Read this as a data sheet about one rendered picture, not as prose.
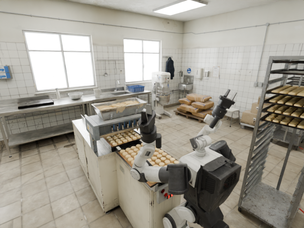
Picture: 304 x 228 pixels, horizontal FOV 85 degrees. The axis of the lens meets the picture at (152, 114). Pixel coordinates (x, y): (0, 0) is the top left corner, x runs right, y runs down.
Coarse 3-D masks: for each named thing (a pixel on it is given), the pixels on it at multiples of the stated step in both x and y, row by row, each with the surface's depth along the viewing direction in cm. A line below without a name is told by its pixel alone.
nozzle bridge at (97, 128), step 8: (88, 120) 175; (96, 120) 175; (112, 120) 175; (120, 120) 175; (128, 120) 191; (136, 120) 197; (88, 128) 180; (96, 128) 162; (104, 128) 177; (120, 128) 188; (128, 128) 188; (136, 128) 194; (96, 136) 164; (104, 136) 173; (96, 144) 178
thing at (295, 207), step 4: (300, 188) 149; (300, 192) 150; (300, 196) 150; (296, 200) 154; (296, 204) 154; (296, 208) 155; (292, 212) 158; (292, 216) 159; (288, 220) 162; (292, 220) 159; (288, 224) 163
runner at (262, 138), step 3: (270, 129) 203; (273, 129) 210; (267, 132) 196; (270, 132) 202; (264, 135) 190; (267, 135) 194; (261, 138) 185; (264, 138) 186; (258, 141) 179; (261, 141) 180; (255, 144) 174; (258, 144) 174
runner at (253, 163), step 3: (267, 147) 216; (267, 150) 214; (261, 153) 203; (264, 153) 207; (261, 156) 201; (258, 159) 195; (252, 162) 185; (255, 162) 189; (249, 165) 180; (252, 165) 184
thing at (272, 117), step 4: (268, 116) 175; (272, 116) 169; (276, 116) 175; (280, 116) 169; (284, 116) 171; (268, 120) 161; (272, 120) 164; (276, 120) 158; (280, 120) 164; (284, 120) 158; (288, 120) 159; (292, 120) 158; (296, 120) 159; (300, 120) 162; (288, 124) 154; (292, 124) 148; (296, 124) 151; (300, 124) 148
